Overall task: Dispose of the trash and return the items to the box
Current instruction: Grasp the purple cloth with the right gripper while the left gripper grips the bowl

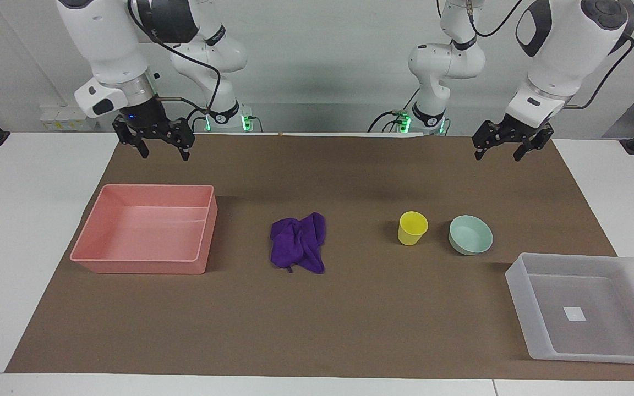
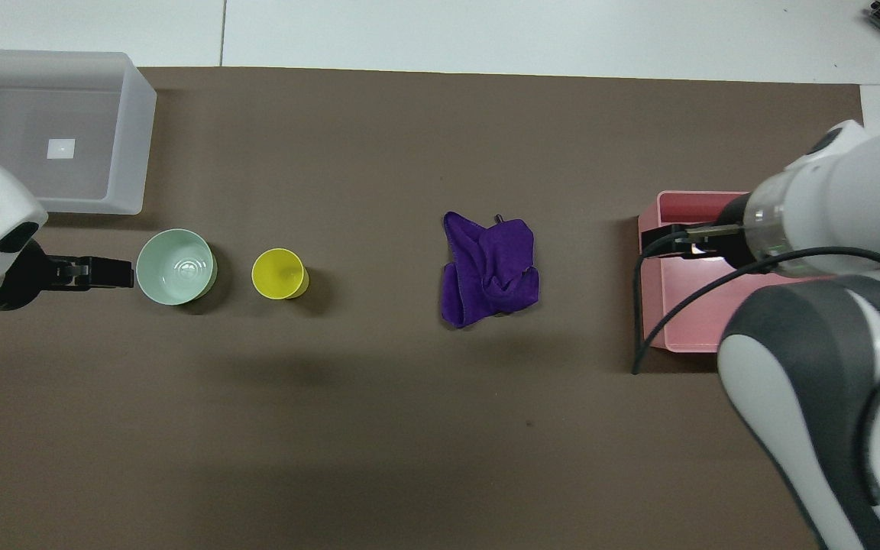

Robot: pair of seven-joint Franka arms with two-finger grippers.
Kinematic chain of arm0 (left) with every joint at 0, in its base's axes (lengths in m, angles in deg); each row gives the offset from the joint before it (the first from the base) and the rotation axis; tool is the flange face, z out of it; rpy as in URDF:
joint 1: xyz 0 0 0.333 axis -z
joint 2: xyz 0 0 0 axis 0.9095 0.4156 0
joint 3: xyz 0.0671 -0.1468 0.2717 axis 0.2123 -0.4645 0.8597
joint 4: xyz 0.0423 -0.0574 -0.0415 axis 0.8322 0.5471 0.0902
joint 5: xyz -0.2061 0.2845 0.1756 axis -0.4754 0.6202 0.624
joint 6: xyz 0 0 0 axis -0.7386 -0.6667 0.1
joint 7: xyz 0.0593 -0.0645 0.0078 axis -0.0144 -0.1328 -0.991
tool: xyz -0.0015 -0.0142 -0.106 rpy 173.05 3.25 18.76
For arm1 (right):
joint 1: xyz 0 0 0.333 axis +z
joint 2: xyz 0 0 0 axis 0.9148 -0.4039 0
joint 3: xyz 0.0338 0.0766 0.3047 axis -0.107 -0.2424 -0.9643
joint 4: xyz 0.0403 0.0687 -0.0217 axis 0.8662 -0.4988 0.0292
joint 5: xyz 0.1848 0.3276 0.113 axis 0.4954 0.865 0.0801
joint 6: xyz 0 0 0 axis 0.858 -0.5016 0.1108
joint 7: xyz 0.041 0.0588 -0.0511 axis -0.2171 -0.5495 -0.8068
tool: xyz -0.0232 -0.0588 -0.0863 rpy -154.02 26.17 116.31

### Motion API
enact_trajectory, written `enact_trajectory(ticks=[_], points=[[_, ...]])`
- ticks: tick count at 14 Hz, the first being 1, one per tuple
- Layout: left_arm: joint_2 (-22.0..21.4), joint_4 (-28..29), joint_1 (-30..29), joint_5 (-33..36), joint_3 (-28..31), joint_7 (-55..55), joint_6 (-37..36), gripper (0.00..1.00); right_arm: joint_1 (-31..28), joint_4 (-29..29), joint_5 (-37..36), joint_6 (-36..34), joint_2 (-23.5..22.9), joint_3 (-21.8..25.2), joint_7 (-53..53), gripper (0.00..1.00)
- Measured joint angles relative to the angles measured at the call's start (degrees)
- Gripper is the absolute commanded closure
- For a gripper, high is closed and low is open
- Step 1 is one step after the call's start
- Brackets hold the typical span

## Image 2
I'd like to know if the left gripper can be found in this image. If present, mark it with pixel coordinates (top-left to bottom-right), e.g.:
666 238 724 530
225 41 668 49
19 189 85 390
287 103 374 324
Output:
0 239 68 312

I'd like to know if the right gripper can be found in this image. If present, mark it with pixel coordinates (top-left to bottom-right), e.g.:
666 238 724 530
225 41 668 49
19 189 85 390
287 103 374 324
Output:
686 193 755 270

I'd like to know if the translucent white plastic box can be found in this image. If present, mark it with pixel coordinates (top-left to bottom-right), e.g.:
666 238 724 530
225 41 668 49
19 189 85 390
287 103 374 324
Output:
0 48 158 216

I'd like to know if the pink plastic bin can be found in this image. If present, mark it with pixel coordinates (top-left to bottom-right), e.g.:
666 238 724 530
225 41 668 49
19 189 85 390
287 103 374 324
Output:
636 190 817 354

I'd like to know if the mint green bowl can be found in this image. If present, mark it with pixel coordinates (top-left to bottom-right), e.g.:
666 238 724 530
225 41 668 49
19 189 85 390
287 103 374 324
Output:
135 228 218 307

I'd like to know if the purple cloth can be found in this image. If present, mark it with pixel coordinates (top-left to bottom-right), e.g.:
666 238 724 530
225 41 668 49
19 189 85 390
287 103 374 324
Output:
440 211 542 331

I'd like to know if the yellow plastic cup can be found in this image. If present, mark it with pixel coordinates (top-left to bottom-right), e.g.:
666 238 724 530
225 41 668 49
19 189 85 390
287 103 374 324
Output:
251 247 310 301

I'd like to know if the black cable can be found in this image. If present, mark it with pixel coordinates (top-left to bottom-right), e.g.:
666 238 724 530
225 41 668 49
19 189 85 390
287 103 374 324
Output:
631 226 690 376
658 246 880 468

